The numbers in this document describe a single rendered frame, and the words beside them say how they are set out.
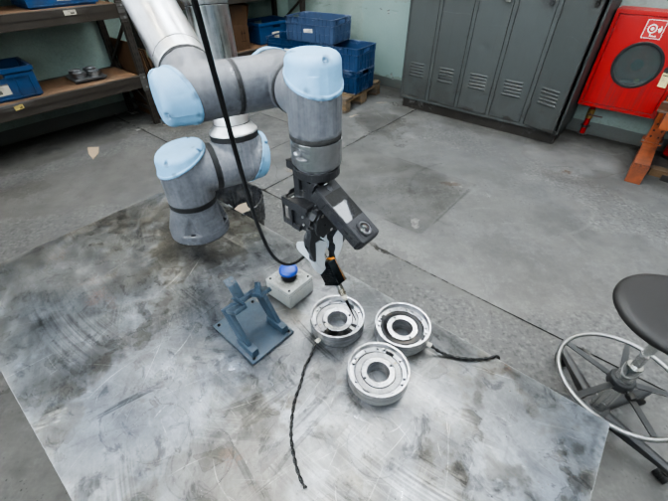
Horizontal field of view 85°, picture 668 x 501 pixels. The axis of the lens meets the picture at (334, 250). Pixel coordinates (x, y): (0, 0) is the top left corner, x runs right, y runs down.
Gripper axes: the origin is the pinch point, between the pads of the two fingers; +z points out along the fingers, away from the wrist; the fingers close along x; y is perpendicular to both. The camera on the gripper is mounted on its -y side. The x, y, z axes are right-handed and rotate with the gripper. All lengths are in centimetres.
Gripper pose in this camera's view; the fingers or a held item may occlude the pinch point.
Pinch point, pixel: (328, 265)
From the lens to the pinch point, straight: 67.4
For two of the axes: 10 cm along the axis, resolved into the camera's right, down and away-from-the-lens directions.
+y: -7.4, -4.4, 5.1
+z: 0.0, 7.6, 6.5
